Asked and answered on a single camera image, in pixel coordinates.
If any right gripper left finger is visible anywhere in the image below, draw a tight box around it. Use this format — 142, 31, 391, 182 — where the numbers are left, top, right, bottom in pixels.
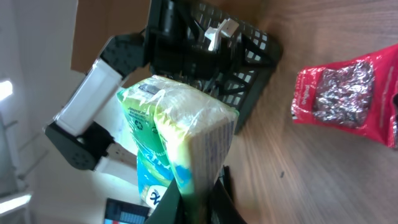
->
145, 179, 182, 224

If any grey plastic mesh basket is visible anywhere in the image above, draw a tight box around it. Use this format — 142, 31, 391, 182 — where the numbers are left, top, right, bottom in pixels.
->
146, 1, 283, 133

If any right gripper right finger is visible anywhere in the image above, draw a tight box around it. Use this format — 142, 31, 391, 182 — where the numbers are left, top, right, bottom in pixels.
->
210, 180, 246, 224

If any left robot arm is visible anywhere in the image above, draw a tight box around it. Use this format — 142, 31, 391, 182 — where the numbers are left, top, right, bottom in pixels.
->
44, 1, 237, 173

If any red snack bag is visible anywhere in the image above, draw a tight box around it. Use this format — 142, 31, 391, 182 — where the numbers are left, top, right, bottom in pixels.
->
291, 45, 397, 148

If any green tissue pack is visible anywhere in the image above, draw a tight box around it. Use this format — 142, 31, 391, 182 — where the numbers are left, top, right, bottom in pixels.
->
116, 75, 239, 223

